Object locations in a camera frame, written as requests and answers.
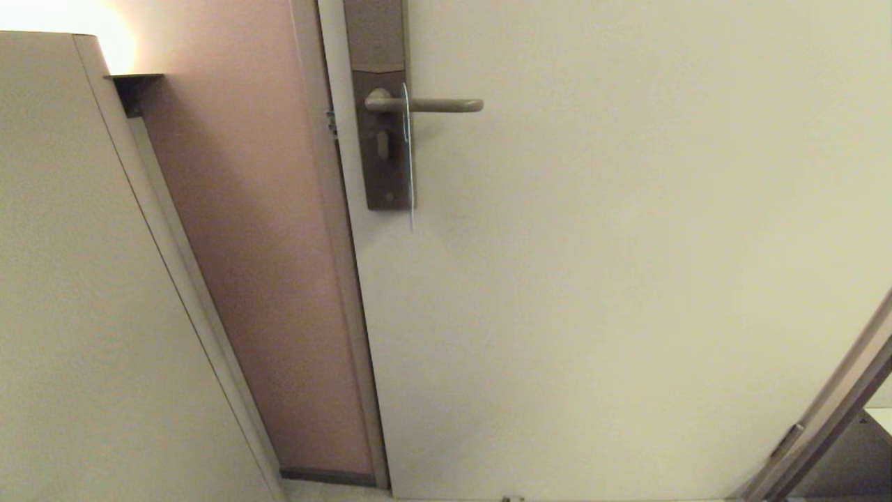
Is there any brown closet frame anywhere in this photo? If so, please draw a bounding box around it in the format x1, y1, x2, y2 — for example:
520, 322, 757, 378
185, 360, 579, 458
730, 289, 892, 502

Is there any white and blue door hanger sign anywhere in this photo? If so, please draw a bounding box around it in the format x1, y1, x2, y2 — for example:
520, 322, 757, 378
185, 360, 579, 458
401, 82, 417, 233

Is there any brown metal lock plate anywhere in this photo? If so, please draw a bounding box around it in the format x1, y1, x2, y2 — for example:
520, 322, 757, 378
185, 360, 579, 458
343, 0, 413, 212

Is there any cream white door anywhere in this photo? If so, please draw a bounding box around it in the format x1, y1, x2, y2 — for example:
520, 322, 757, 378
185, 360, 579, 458
317, 0, 892, 501

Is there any closet frame hinge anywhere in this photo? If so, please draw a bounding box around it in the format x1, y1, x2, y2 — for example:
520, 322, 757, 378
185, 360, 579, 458
769, 423, 806, 459

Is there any beige metal door handle lever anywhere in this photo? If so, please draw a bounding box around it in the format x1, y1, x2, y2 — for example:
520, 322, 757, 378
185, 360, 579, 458
364, 88, 484, 115

